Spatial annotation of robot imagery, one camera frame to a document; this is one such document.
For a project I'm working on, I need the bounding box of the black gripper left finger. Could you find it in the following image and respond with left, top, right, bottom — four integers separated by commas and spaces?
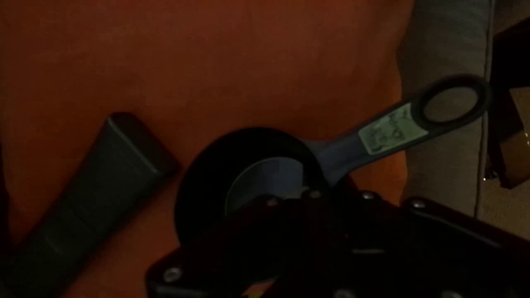
146, 188, 333, 298

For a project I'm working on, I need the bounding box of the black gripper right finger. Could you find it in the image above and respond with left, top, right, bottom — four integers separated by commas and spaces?
330, 190, 530, 298

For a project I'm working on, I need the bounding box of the black measuring cup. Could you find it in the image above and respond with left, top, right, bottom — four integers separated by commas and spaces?
172, 72, 494, 266

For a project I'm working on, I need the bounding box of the grey fabric sofa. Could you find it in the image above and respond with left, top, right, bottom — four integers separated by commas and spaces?
394, 0, 530, 245

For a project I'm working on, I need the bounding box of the grey remote control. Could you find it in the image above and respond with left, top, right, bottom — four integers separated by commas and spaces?
0, 111, 181, 298

